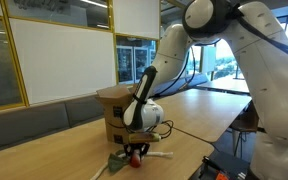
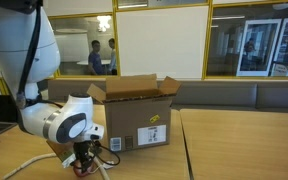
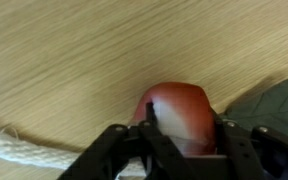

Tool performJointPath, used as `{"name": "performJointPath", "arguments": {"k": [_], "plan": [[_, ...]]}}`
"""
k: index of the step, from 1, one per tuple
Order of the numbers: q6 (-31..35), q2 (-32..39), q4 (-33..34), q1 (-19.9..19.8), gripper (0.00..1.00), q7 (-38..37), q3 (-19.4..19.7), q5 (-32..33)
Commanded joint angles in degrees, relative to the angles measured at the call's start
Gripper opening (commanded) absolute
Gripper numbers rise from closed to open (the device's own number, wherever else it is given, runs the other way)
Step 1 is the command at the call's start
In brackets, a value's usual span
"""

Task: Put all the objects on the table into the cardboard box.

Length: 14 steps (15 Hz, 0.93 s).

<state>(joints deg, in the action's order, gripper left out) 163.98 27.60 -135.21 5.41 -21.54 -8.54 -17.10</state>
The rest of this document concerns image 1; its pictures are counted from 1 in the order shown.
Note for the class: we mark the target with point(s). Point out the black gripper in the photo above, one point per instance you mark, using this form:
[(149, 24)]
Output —
[(136, 148)]

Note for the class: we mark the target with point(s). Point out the red radish plush toy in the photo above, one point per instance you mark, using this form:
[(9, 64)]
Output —
[(135, 162)]

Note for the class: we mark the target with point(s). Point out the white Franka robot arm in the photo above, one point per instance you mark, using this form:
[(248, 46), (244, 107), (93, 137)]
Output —
[(270, 83)]

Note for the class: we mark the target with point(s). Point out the brown cardboard shipping box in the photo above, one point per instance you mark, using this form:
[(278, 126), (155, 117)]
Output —
[(112, 100)]

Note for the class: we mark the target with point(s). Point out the chair with metal legs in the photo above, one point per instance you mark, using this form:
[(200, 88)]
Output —
[(244, 125)]

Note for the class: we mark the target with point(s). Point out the grey upholstered bench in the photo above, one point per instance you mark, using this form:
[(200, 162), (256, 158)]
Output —
[(24, 126)]

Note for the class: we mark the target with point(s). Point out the large white wall panel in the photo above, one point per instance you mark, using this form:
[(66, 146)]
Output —
[(64, 60)]

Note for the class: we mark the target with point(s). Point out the yellow partition frame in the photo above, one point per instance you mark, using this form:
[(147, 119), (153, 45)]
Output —
[(110, 16)]

